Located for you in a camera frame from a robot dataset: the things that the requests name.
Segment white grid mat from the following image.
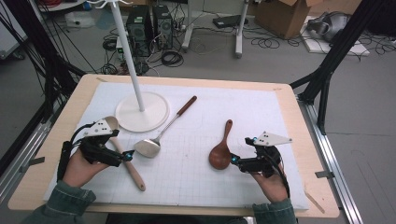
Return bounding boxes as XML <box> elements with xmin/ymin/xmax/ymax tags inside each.
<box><xmin>43</xmin><ymin>81</ymin><xmax>310</xmax><ymax>211</ymax></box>

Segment brown cardboard box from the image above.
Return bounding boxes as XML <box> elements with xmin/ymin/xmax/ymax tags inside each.
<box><xmin>254</xmin><ymin>0</ymin><xmax>325</xmax><ymax>40</ymax></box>
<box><xmin>306</xmin><ymin>0</ymin><xmax>363</xmax><ymax>17</ymax></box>

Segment white hook stand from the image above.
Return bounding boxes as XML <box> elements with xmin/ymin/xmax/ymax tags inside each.
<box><xmin>87</xmin><ymin>0</ymin><xmax>171</xmax><ymax>133</ymax></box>

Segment dark brown wooden spoon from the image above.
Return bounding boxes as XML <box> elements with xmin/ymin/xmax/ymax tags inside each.
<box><xmin>208</xmin><ymin>119</ymin><xmax>233</xmax><ymax>171</ymax></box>

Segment thin wooden stick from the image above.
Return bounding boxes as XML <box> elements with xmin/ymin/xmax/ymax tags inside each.
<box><xmin>304</xmin><ymin>189</ymin><xmax>327</xmax><ymax>215</ymax></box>

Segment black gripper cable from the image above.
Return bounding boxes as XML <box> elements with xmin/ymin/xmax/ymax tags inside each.
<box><xmin>56</xmin><ymin>122</ymin><xmax>94</xmax><ymax>183</ymax></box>
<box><xmin>274</xmin><ymin>155</ymin><xmax>291</xmax><ymax>199</ymax></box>

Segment loose black floor cables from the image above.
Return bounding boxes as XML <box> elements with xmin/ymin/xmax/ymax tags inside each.
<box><xmin>242</xmin><ymin>26</ymin><xmax>312</xmax><ymax>49</ymax></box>

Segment coil of black cable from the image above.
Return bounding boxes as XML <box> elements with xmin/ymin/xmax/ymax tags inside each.
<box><xmin>160</xmin><ymin>49</ymin><xmax>185</xmax><ymax>68</ymax></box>

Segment person's left hand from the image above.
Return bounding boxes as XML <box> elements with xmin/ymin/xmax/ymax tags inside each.
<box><xmin>64</xmin><ymin>149</ymin><xmax>109</xmax><ymax>189</ymax></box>

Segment grey metal bracket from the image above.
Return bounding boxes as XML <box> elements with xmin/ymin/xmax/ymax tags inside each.
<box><xmin>19</xmin><ymin>156</ymin><xmax>46</xmax><ymax>174</ymax></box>
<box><xmin>315</xmin><ymin>170</ymin><xmax>336</xmax><ymax>179</ymax></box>

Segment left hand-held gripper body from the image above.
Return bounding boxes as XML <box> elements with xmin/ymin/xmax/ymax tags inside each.
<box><xmin>78</xmin><ymin>119</ymin><xmax>125</xmax><ymax>168</ymax></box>

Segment white foam board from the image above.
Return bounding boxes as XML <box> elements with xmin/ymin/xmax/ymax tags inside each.
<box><xmin>300</xmin><ymin>15</ymin><xmax>372</xmax><ymax>58</ymax></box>

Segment red cable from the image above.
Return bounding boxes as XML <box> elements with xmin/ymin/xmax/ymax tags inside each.
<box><xmin>38</xmin><ymin>0</ymin><xmax>64</xmax><ymax>7</ymax></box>

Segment person's right hand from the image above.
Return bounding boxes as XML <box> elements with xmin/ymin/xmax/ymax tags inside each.
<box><xmin>250</xmin><ymin>167</ymin><xmax>290</xmax><ymax>203</ymax></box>

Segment grey plastic device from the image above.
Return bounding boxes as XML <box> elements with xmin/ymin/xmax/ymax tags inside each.
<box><xmin>306</xmin><ymin>11</ymin><xmax>352</xmax><ymax>43</ymax></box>

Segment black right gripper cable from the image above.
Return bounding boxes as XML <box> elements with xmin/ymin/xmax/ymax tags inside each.
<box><xmin>274</xmin><ymin>155</ymin><xmax>291</xmax><ymax>199</ymax></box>

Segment black cable bundle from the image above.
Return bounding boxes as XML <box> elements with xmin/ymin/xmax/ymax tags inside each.
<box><xmin>102</xmin><ymin>29</ymin><xmax>125</xmax><ymax>76</ymax></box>

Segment aluminium rail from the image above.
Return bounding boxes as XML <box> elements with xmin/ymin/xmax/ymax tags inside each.
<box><xmin>297</xmin><ymin>96</ymin><xmax>364</xmax><ymax>224</ymax></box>
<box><xmin>0</xmin><ymin>102</ymin><xmax>54</xmax><ymax>204</ymax></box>

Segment light wooden spoon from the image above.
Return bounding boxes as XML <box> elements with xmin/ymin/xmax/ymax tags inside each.
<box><xmin>103</xmin><ymin>115</ymin><xmax>147</xmax><ymax>192</ymax></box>

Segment white round table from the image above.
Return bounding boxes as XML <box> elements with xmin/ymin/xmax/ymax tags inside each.
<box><xmin>36</xmin><ymin>0</ymin><xmax>88</xmax><ymax>13</ymax></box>

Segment black frame stand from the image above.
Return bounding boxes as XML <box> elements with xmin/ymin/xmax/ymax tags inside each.
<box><xmin>289</xmin><ymin>0</ymin><xmax>387</xmax><ymax>135</ymax></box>
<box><xmin>0</xmin><ymin>0</ymin><xmax>88</xmax><ymax>176</ymax></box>

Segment black computer tower green sticker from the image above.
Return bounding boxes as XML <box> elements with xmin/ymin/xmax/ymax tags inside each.
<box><xmin>125</xmin><ymin>5</ymin><xmax>154</xmax><ymax>58</ymax></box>

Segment black flat device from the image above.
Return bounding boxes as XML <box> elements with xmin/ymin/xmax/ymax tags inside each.
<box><xmin>212</xmin><ymin>14</ymin><xmax>249</xmax><ymax>30</ymax></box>

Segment grey cabinet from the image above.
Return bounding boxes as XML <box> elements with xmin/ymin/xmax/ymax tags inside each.
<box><xmin>0</xmin><ymin>0</ymin><xmax>28</xmax><ymax>61</ymax></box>

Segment white desk leg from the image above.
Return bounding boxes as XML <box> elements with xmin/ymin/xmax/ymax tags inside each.
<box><xmin>181</xmin><ymin>0</ymin><xmax>196</xmax><ymax>53</ymax></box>
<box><xmin>234</xmin><ymin>0</ymin><xmax>250</xmax><ymax>60</ymax></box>

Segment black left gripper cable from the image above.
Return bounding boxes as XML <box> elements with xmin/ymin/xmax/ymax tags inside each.
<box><xmin>56</xmin><ymin>122</ymin><xmax>94</xmax><ymax>183</ymax></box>

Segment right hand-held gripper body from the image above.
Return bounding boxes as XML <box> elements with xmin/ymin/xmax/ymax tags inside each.
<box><xmin>239</xmin><ymin>131</ymin><xmax>293</xmax><ymax>178</ymax></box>

